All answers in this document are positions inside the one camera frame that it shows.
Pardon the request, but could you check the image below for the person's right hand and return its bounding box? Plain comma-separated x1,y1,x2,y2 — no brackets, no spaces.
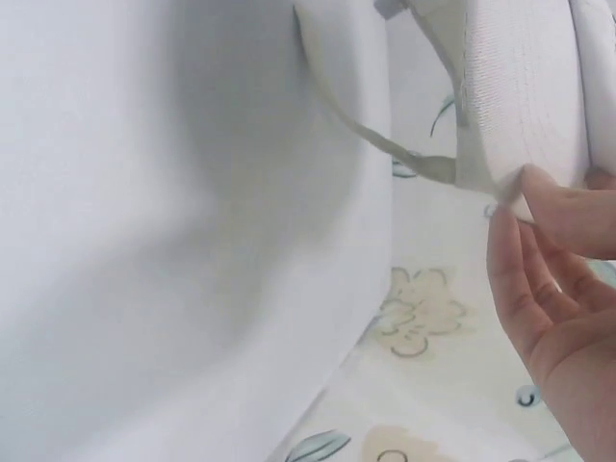
485,163,616,462

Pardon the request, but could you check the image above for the white fabric cap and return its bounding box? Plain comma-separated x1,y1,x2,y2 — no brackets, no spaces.
293,0,616,227

